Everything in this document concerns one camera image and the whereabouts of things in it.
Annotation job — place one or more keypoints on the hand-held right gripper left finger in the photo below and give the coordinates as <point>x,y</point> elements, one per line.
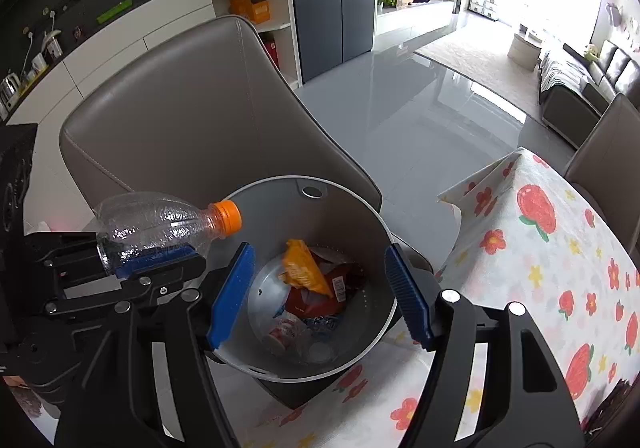
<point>232,298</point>

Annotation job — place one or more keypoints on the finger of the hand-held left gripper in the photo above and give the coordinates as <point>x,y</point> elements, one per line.
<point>65,258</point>
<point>160,263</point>

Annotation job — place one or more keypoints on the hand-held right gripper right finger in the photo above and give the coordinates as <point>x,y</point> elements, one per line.
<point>407,298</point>

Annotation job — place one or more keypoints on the clear bottle with orange cap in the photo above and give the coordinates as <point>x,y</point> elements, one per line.
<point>150,223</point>

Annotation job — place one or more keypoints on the red fruit print snack bag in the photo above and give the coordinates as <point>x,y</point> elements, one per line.
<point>300,303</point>

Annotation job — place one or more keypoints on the orange snack bag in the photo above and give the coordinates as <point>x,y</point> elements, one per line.
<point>302,268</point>

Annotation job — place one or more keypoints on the small blue packet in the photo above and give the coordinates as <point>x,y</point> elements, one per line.
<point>322,323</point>

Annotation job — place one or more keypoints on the grey trash bin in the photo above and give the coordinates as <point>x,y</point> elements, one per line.
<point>260,208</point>

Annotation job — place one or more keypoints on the bundle of dark sticks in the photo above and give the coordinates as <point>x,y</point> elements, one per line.
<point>612,403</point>

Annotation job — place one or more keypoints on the grey dining chair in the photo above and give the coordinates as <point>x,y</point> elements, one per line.
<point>200,118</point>
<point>610,153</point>

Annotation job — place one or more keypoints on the strawberry flower print tablecloth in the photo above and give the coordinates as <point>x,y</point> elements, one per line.
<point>565,278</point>

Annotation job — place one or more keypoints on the red bag on shelf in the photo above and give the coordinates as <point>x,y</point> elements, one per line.
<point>271,56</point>

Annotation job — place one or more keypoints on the beige rug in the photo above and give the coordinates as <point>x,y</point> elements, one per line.
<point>475,68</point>

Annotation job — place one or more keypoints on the green flat box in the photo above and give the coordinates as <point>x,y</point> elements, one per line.
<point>114,11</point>

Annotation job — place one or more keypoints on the orange cardboard box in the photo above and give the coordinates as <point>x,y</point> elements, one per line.
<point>250,8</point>

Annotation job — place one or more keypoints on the dark leather sofa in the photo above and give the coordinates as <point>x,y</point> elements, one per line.
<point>585,93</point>

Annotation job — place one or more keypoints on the white round coffee table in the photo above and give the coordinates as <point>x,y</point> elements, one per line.
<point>525,48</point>

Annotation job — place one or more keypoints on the dark grey fridge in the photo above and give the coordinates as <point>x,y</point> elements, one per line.
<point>330,3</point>

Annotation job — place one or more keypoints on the plush toy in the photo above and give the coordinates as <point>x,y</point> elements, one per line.
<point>591,52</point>

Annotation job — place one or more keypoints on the pink wall decoration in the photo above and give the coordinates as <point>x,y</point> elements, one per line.
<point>622,26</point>

